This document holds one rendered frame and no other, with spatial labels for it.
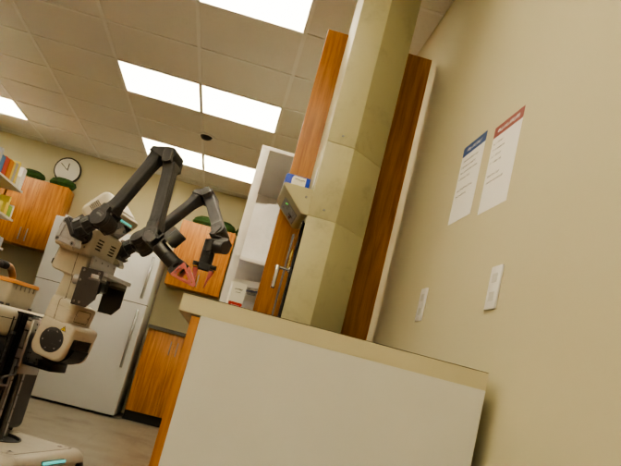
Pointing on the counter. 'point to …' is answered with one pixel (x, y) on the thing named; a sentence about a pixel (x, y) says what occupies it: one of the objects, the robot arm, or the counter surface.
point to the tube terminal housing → (331, 238)
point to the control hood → (300, 199)
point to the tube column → (371, 76)
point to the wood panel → (364, 297)
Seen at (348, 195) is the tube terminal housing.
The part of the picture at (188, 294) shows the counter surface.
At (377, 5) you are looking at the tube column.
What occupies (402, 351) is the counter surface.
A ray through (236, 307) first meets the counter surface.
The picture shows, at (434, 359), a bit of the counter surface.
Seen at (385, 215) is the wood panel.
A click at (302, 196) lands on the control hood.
